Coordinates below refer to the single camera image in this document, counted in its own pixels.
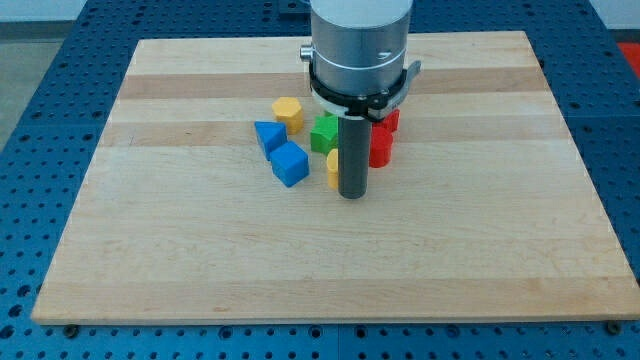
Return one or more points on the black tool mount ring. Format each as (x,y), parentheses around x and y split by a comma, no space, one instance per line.
(375,107)

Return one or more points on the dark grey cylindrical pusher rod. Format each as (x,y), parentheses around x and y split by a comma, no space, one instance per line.
(354,138)

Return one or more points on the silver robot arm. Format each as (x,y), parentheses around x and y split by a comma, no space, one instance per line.
(357,71)

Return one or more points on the blue triangle block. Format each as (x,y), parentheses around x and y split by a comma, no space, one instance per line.
(270,136)

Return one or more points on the red cylinder block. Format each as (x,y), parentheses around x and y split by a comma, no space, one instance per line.
(380,147)

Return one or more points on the green star block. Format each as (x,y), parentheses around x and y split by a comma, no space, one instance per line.
(324,134)

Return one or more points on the yellow cylinder block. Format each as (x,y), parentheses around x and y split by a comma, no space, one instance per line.
(332,168)

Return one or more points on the red block behind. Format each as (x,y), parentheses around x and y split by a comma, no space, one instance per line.
(391,121)

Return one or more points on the yellow hexagon block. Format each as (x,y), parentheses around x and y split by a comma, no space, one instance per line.
(289,111)

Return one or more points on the blue cube block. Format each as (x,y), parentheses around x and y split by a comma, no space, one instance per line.
(290,163)

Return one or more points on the wooden board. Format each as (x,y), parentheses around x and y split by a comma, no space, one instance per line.
(486,212)

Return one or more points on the blue perforated metal table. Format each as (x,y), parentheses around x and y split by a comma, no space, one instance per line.
(44,160)

